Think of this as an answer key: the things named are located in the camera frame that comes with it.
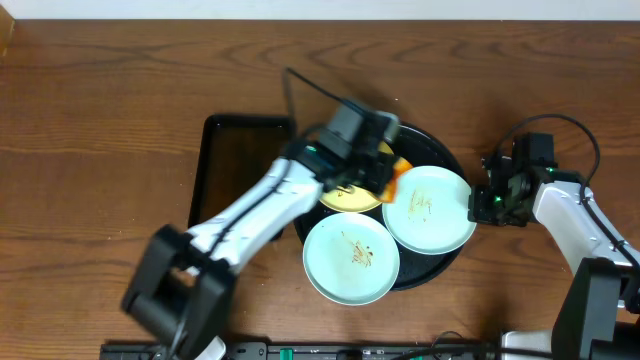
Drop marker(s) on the pale green plate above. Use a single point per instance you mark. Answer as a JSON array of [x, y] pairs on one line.
[[429, 214]]

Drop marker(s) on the light blue plate front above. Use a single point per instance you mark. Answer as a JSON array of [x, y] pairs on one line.
[[351, 259]]

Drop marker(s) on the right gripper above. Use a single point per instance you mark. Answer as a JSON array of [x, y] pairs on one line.
[[477, 212]]

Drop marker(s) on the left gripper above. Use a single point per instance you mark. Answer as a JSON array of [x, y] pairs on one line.
[[375, 176]]

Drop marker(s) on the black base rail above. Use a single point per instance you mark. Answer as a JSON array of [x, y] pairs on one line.
[[263, 351]]

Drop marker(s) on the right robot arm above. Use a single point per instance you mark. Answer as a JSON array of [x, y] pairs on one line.
[[605, 270]]

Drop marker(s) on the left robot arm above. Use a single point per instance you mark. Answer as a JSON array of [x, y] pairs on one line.
[[182, 289]]

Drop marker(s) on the yellow plate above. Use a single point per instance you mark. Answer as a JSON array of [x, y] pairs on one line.
[[350, 199]]

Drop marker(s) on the green and orange sponge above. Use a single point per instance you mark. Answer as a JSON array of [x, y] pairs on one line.
[[400, 167]]

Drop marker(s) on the black rectangular tray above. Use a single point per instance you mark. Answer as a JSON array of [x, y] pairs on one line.
[[236, 151]]

